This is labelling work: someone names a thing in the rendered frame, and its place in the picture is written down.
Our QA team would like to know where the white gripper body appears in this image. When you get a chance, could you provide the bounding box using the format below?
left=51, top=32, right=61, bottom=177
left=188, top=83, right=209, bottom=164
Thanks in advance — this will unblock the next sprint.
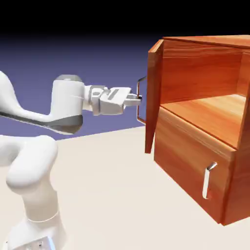
left=99, top=87, right=132, bottom=115

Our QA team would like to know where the thin metal door handle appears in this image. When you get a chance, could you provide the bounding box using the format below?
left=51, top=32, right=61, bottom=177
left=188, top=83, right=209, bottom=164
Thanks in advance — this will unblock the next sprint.
left=136, top=76, right=147, bottom=125

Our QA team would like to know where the wooden cabinet door with handle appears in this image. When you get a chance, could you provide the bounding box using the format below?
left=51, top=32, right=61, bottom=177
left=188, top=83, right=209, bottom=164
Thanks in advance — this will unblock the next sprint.
left=145, top=39, right=164, bottom=154

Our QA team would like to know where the wooden cabinet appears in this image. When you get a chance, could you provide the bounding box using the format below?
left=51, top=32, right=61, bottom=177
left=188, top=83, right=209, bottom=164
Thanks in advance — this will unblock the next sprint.
left=153, top=34, right=250, bottom=227

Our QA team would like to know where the wide wooden cabinet door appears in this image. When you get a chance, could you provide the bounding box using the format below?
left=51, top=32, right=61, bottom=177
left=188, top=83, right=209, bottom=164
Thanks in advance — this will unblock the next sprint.
left=153, top=106, right=236, bottom=225

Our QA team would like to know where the silver bar door handle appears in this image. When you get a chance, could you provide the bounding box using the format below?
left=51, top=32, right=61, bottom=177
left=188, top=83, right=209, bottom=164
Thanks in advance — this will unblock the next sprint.
left=202, top=162, right=218, bottom=200

